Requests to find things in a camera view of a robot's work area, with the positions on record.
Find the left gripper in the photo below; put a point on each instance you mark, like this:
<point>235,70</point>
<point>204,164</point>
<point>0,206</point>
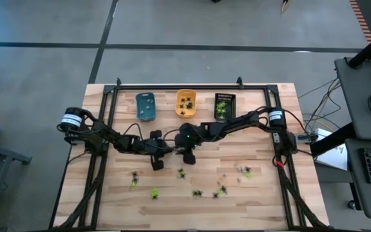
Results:
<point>158,146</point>

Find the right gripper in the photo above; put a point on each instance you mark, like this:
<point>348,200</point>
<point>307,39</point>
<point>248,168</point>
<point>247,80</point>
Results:
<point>188,137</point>

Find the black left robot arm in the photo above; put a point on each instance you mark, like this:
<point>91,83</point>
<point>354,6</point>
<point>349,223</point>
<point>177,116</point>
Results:
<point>121,141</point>

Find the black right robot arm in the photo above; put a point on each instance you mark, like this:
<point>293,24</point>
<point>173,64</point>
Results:
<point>237,124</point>

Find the teal plastic bin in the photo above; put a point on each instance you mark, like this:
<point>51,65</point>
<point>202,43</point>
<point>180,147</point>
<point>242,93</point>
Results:
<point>145,117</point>

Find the yellow plastic bin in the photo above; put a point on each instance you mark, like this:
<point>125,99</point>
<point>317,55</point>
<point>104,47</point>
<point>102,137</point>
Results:
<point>185,93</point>

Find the black slotted plastic basket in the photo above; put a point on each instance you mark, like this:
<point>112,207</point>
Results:
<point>232,98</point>

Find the black desk leg bar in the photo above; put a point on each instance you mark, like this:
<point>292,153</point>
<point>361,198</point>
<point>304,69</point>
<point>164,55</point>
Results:
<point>330,140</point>

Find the white paper sheet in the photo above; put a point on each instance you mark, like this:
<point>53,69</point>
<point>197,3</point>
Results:
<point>333,158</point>

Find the grey desk with keyboard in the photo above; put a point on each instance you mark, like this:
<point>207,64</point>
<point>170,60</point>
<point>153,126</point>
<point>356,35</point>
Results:
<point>354,180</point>

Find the grey desk with monitor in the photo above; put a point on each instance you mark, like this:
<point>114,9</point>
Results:
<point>356,96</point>

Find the black caster wheel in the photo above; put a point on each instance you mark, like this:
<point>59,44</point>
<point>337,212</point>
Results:
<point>352,204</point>

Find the black slanted pole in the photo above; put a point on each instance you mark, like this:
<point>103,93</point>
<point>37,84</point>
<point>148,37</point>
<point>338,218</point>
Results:
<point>370,46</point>

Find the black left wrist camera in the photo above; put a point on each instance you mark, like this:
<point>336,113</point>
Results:
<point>157,164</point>

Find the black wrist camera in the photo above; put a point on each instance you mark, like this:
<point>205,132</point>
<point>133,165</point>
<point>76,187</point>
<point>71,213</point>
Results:
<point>189,158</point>
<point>157,164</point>

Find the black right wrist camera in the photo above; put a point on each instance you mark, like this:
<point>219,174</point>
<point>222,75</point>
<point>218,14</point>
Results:
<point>189,158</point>

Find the black aluminium table frame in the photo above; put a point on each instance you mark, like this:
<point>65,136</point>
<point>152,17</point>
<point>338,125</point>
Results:
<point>188,87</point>

